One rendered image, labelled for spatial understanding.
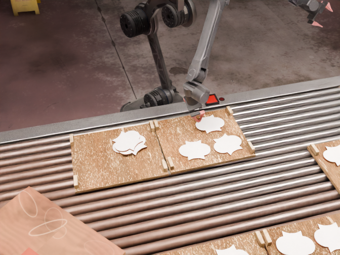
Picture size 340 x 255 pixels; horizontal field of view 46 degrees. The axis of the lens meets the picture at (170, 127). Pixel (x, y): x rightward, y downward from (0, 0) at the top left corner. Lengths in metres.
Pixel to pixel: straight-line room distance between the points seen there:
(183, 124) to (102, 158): 0.44
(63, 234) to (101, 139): 0.60
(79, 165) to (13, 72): 2.54
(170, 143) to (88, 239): 0.66
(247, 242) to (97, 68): 2.89
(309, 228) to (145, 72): 2.70
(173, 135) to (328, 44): 3.09
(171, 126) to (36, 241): 0.86
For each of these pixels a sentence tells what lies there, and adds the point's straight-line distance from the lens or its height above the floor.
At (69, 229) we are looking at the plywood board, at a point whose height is 1.04.
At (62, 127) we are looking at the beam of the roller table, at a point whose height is 0.92.
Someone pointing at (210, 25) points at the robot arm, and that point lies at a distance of 1.83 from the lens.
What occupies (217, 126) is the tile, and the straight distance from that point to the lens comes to 2.01.
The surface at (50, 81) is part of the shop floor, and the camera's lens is 4.05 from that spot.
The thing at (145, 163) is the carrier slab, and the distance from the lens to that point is 1.83.
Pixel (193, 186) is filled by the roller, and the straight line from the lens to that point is 1.77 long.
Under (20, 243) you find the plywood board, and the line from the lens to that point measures 1.55.
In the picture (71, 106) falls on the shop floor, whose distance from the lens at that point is 3.69.
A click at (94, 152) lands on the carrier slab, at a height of 0.94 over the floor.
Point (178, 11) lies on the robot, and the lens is 2.49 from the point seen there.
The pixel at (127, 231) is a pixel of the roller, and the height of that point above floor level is 0.91.
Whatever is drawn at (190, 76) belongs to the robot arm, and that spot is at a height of 1.24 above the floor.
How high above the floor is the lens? 2.29
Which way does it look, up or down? 43 degrees down
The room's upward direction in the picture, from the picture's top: straight up
